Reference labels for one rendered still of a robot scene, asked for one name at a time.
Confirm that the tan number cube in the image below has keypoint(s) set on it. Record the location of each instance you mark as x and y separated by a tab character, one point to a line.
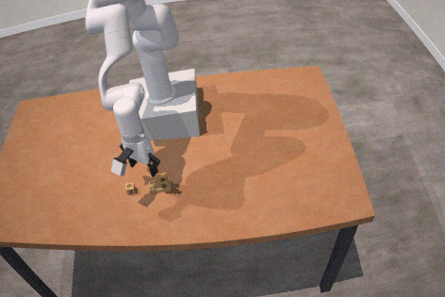
163	182
130	188

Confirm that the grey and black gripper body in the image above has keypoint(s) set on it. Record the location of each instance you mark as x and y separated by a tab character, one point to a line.
141	150

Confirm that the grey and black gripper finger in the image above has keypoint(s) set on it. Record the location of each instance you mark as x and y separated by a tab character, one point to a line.
153	168
132	162

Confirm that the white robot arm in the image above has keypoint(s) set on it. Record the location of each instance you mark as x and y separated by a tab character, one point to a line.
104	16

